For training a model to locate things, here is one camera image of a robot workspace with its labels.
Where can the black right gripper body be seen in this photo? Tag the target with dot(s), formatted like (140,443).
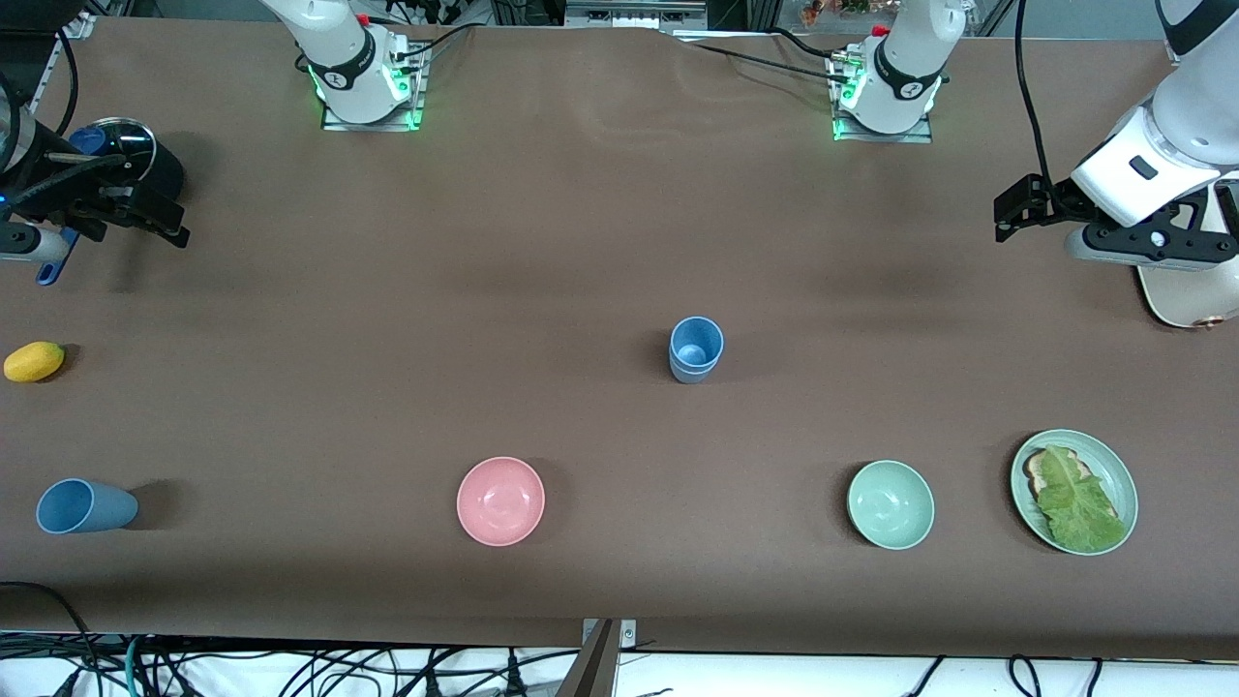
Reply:
(60,192)

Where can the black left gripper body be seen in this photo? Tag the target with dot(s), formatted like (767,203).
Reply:
(1052,200)

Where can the blue plastic cup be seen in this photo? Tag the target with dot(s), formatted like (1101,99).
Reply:
(692,378)
(97,506)
(697,339)

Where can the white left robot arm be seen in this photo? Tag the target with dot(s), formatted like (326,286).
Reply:
(905,58)

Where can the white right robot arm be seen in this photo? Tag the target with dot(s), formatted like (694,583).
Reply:
(353,68)

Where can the glass lid with blue knob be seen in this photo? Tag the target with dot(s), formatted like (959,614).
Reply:
(131,145)

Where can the white pan at right edge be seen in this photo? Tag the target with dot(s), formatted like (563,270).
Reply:
(1176,300)

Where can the yellow lemon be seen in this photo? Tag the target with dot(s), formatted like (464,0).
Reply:
(34,362)

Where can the toasted bread slice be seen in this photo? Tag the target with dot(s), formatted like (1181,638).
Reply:
(1036,472)

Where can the mint green plate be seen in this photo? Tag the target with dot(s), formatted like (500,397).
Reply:
(1113,465)

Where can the green lettuce leaf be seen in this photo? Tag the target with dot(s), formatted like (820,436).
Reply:
(1079,508)

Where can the mint green bowl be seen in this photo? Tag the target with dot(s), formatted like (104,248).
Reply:
(891,505)

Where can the silver equipment box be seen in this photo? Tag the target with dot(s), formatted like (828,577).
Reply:
(634,15)

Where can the pink bowl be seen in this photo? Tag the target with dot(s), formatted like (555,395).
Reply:
(500,501)

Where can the brown wooden strip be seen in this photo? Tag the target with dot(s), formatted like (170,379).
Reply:
(592,668)

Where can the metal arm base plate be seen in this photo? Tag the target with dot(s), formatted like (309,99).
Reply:
(920,136)
(334,124)

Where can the aluminium frame rail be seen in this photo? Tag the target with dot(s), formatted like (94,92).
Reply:
(44,82)

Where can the metal table bracket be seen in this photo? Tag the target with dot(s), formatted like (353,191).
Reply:
(629,634)

